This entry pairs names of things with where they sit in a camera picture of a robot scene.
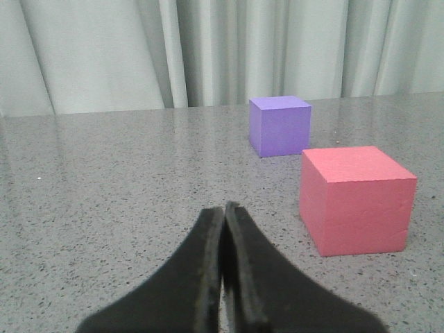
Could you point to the pale green pleated curtain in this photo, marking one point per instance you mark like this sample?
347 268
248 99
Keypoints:
65 57

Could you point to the purple foam cube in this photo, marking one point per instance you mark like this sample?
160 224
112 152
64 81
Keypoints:
279 125

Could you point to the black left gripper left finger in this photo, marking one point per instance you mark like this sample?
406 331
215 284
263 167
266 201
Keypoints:
182 296

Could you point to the pink foam cube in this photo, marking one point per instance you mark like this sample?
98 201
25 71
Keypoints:
355 200

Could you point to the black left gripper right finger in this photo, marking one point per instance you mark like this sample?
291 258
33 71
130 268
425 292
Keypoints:
265 292

